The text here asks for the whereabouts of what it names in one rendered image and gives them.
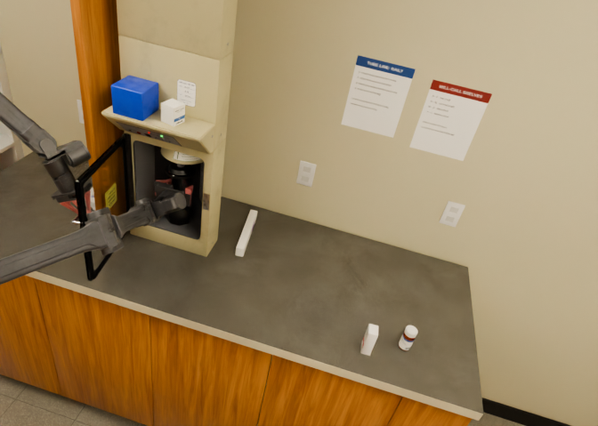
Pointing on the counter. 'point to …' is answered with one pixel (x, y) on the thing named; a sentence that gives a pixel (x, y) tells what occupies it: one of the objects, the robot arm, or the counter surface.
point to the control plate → (149, 133)
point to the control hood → (192, 134)
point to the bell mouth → (180, 157)
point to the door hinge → (129, 169)
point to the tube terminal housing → (212, 97)
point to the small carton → (173, 112)
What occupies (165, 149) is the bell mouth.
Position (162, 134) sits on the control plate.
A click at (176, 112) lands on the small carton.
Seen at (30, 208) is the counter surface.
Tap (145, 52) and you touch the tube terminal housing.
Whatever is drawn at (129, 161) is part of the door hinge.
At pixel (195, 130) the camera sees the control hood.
